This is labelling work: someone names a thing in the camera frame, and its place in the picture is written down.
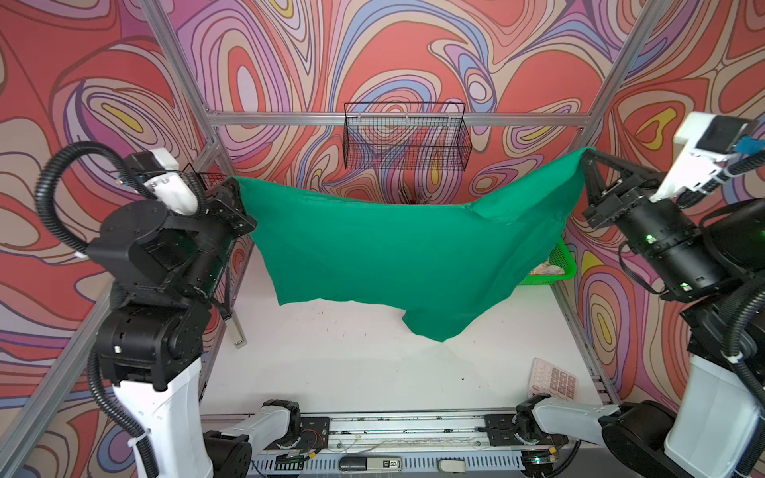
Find black wire basket wall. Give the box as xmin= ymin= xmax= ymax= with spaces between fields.
xmin=343 ymin=101 xmax=472 ymax=171
xmin=180 ymin=165 xmax=227 ymax=191

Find green plastic basket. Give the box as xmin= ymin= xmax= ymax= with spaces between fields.
xmin=520 ymin=239 xmax=578 ymax=286

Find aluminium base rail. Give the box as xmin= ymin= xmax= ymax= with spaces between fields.
xmin=196 ymin=405 xmax=617 ymax=478

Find metal utensils in cup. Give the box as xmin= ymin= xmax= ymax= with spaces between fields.
xmin=398 ymin=187 xmax=432 ymax=205

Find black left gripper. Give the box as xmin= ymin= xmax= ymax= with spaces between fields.
xmin=165 ymin=172 xmax=256 ymax=310

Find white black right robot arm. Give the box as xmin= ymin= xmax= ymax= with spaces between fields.
xmin=513 ymin=112 xmax=764 ymax=477

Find green t shirt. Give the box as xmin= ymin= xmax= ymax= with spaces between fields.
xmin=239 ymin=151 xmax=585 ymax=342

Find pink calculator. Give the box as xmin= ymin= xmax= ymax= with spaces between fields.
xmin=528 ymin=358 xmax=578 ymax=400

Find black wire basket back wall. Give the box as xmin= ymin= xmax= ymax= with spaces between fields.
xmin=343 ymin=101 xmax=472 ymax=171

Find black wire basket left wall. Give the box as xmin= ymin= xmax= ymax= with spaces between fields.
xmin=180 ymin=165 xmax=227 ymax=191

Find beige patterned t shirt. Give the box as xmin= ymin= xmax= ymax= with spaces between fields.
xmin=529 ymin=262 xmax=566 ymax=277

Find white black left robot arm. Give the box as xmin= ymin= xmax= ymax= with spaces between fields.
xmin=35 ymin=141 xmax=301 ymax=477

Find grey marker pen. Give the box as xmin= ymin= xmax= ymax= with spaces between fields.
xmin=225 ymin=313 xmax=247 ymax=350

